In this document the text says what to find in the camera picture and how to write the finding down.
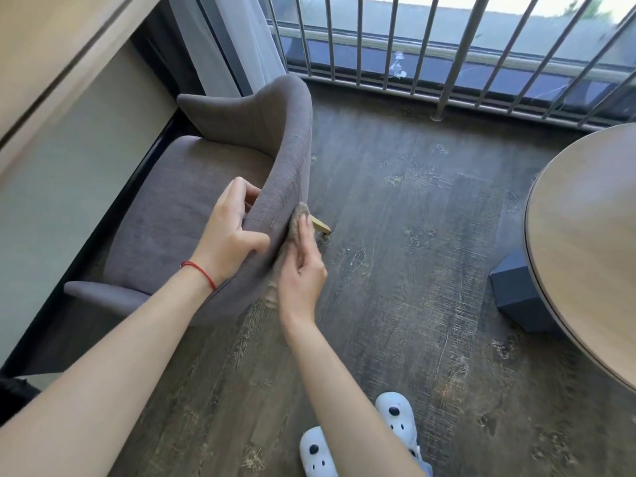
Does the person's left hand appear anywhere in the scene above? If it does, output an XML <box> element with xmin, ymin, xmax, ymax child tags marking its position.
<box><xmin>191</xmin><ymin>177</ymin><xmax>272</xmax><ymax>289</ymax></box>

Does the person's right hand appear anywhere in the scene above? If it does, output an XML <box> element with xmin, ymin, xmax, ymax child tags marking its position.
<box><xmin>277</xmin><ymin>218</ymin><xmax>328</xmax><ymax>334</ymax></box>

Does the grey cleaning cloth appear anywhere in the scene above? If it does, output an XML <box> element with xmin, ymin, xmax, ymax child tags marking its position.
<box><xmin>268</xmin><ymin>203</ymin><xmax>312</xmax><ymax>309</ymax></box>

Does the grey upholstered chair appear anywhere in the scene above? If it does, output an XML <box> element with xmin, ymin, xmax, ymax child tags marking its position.
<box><xmin>64</xmin><ymin>74</ymin><xmax>333</xmax><ymax>327</ymax></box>

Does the person's right forearm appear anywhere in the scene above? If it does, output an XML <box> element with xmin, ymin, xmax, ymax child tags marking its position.
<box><xmin>281</xmin><ymin>318</ymin><xmax>425</xmax><ymax>477</ymax></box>

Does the person's left forearm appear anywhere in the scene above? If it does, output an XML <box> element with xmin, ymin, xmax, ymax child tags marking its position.
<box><xmin>0</xmin><ymin>265</ymin><xmax>219</xmax><ymax>477</ymax></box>

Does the white spotted clog shoe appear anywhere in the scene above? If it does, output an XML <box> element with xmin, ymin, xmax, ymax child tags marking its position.
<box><xmin>299</xmin><ymin>426</ymin><xmax>340</xmax><ymax>477</ymax></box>
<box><xmin>375</xmin><ymin>392</ymin><xmax>424</xmax><ymax>463</ymax></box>

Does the sheer white curtain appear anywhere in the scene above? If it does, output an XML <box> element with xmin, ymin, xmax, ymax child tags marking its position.
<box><xmin>166</xmin><ymin>0</ymin><xmax>290</xmax><ymax>98</ymax></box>

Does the blue-grey table base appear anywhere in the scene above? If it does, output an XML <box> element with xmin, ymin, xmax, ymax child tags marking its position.
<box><xmin>489</xmin><ymin>248</ymin><xmax>564</xmax><ymax>337</ymax></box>

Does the grey metal railing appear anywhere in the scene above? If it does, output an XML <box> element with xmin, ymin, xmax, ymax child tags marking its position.
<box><xmin>262</xmin><ymin>0</ymin><xmax>636</xmax><ymax>133</ymax></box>

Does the round wooden table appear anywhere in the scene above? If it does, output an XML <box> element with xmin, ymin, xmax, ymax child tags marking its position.
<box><xmin>524</xmin><ymin>123</ymin><xmax>636</xmax><ymax>393</ymax></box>

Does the light wooden desk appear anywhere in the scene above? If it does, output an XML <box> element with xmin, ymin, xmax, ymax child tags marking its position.
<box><xmin>0</xmin><ymin>0</ymin><xmax>181</xmax><ymax>378</ymax></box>

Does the red string bracelet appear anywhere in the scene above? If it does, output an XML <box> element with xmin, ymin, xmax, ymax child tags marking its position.
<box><xmin>180</xmin><ymin>261</ymin><xmax>218</xmax><ymax>292</ymax></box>

